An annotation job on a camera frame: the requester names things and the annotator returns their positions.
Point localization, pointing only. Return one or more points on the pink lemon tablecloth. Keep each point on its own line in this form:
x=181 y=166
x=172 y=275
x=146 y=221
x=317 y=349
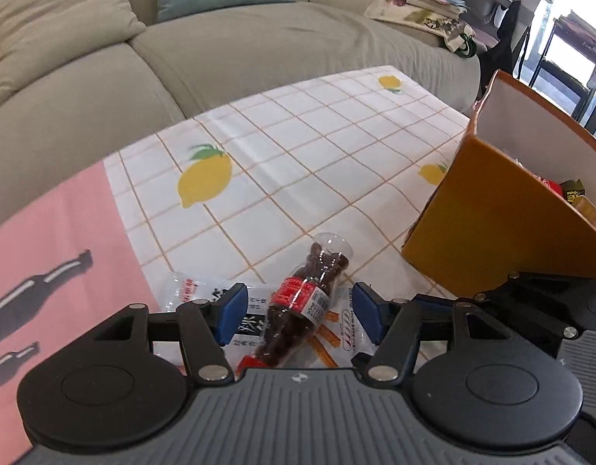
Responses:
x=237 y=193

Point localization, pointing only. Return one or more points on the cola bottle candy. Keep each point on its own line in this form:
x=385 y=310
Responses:
x=298 y=307

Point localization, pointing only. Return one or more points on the dark green snack bag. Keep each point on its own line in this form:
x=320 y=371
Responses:
x=572 y=189

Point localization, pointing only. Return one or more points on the red spicy strip packet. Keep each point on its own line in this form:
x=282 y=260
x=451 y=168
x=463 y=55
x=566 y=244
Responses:
x=553 y=186

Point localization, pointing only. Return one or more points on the stack of books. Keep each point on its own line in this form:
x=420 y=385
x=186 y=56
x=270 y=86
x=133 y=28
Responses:
x=451 y=8

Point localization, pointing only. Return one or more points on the white spicy strip packet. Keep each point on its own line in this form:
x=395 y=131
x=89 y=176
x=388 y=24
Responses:
x=337 y=340

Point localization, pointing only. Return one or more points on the beige sofa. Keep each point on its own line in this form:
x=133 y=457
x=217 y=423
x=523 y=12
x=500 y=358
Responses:
x=92 y=106

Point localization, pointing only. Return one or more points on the black metal rack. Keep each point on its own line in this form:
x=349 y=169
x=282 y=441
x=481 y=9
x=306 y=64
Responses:
x=565 y=57

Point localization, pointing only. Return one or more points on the orange cardboard box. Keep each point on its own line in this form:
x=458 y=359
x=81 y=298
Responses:
x=493 y=213

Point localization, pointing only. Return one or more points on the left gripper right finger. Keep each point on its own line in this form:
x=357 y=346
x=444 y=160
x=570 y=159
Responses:
x=395 y=330

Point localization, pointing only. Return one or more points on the beige cushion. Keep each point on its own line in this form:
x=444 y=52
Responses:
x=39 y=36

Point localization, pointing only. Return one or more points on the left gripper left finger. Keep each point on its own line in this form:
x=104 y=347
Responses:
x=205 y=328

